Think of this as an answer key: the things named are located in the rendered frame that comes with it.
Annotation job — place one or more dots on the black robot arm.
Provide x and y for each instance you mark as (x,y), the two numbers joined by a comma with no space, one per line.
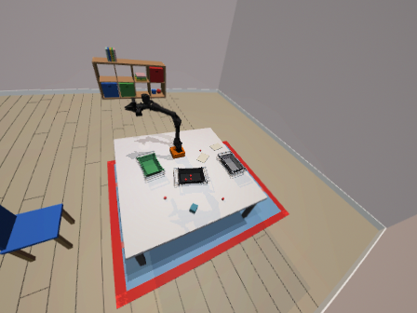
(156,107)

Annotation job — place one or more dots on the teal cube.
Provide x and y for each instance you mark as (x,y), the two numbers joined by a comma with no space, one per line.
(193,208)

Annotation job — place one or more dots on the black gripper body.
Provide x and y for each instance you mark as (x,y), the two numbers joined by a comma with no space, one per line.
(136,104)

